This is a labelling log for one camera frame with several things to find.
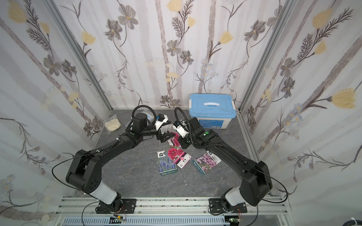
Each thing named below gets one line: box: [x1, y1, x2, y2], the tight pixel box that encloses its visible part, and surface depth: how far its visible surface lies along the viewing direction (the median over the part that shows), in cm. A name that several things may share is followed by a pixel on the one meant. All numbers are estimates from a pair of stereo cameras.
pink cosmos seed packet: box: [192, 150, 222, 175], surface depth 92 cm
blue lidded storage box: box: [188, 93, 237, 129], surface depth 101 cm
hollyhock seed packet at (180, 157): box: [167, 147, 192, 170], surface depth 95 cm
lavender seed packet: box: [156, 150, 178, 176], surface depth 91 cm
